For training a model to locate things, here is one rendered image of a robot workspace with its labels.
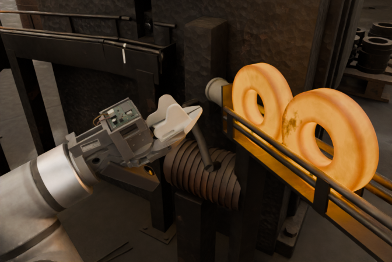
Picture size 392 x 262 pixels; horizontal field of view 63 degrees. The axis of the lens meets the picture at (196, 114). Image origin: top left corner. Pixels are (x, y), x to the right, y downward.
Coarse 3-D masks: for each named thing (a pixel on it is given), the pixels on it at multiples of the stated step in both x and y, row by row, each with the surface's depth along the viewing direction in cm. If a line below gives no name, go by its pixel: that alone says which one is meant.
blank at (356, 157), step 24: (312, 96) 45; (336, 96) 43; (288, 120) 51; (312, 120) 46; (336, 120) 42; (360, 120) 41; (288, 144) 53; (312, 144) 51; (336, 144) 43; (360, 144) 40; (336, 168) 44; (360, 168) 40; (336, 192) 45
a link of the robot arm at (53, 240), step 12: (48, 228) 46; (60, 228) 48; (36, 240) 44; (48, 240) 45; (60, 240) 47; (12, 252) 43; (24, 252) 44; (36, 252) 44; (48, 252) 45; (60, 252) 46; (72, 252) 48
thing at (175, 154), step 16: (192, 144) 80; (176, 160) 77; (192, 160) 75; (224, 160) 74; (176, 176) 77; (192, 176) 75; (208, 176) 73; (224, 176) 72; (176, 192) 83; (192, 192) 77; (208, 192) 74; (224, 192) 71; (240, 192) 70; (176, 208) 85; (192, 208) 81; (208, 208) 85; (176, 224) 88; (192, 224) 84; (208, 224) 88; (192, 240) 88; (208, 240) 92; (192, 256) 91; (208, 256) 96
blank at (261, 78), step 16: (256, 64) 58; (240, 80) 62; (256, 80) 57; (272, 80) 54; (240, 96) 63; (256, 96) 63; (272, 96) 54; (288, 96) 53; (240, 112) 64; (256, 112) 64; (272, 112) 55; (272, 128) 56
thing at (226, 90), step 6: (228, 84) 66; (222, 90) 65; (228, 90) 66; (222, 96) 66; (228, 96) 66; (222, 102) 66; (228, 102) 67; (222, 108) 67; (222, 114) 67; (222, 120) 68; (234, 120) 69; (222, 126) 69; (222, 132) 69
